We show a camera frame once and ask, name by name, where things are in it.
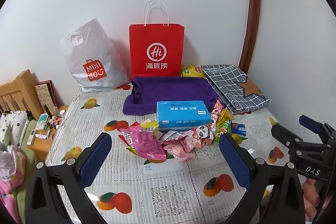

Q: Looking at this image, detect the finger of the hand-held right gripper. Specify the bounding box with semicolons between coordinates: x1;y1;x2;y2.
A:
270;124;306;152
299;115;336;144

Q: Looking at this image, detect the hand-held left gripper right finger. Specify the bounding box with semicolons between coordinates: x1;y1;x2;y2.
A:
218;133;306;224

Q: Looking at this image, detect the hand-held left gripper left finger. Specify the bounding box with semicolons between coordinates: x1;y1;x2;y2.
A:
25;132;113;224

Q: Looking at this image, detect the small blue snack packet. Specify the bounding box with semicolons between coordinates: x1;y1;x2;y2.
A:
231;122;247;136

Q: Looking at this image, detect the pile of snack packets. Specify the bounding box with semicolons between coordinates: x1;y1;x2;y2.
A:
118;99;248;164

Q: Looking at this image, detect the panda print snack packet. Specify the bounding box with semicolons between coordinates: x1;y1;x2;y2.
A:
189;126;214;147

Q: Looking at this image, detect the large pink snack packet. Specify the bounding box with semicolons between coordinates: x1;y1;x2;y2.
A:
119;126;168;163

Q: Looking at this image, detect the light pink snack packet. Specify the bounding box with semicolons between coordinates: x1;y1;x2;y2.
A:
163;139;196;163

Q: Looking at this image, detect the purple felt cloth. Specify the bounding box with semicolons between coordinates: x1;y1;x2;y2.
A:
123;76;226;116

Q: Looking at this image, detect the pink plush toy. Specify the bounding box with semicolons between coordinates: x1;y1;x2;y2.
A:
302;178;326;216

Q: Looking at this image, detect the wooden nightstand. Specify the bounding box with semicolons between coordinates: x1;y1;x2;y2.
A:
26;106;69;161

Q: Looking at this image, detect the teal white small box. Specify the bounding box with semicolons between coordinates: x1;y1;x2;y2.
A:
37;114;49;131

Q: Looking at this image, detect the green bedsheet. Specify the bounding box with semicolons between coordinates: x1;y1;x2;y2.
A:
16;119;46;214

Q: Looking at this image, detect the white remote control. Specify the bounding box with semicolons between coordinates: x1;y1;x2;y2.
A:
27;129;37;145

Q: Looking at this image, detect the blue tissue pack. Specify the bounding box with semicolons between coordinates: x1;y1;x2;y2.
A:
157;101;213;132

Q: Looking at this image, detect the grey checked fabric bag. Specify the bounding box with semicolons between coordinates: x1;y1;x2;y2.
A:
201;64;270;115

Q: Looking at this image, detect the brown patterned box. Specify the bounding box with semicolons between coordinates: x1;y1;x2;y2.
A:
35;81;57;115

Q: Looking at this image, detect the pink printed cloth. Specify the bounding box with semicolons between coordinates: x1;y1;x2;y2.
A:
0;145;27;224

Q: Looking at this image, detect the white floral pillow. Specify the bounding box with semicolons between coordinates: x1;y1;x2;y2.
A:
0;111;29;147

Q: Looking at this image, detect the yellow chips bag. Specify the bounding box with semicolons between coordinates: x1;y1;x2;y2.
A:
181;65;206;78

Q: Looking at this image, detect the wooden bed headboard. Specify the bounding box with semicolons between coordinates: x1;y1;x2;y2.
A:
0;69;44;117

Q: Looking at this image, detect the white plastic bag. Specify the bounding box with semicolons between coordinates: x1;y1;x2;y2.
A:
60;18;132;93

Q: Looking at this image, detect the red paper bag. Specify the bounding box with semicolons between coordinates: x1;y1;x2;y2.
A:
129;0;185;77

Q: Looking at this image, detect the brown wooden door frame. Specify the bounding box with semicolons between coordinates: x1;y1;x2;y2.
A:
238;0;263;73

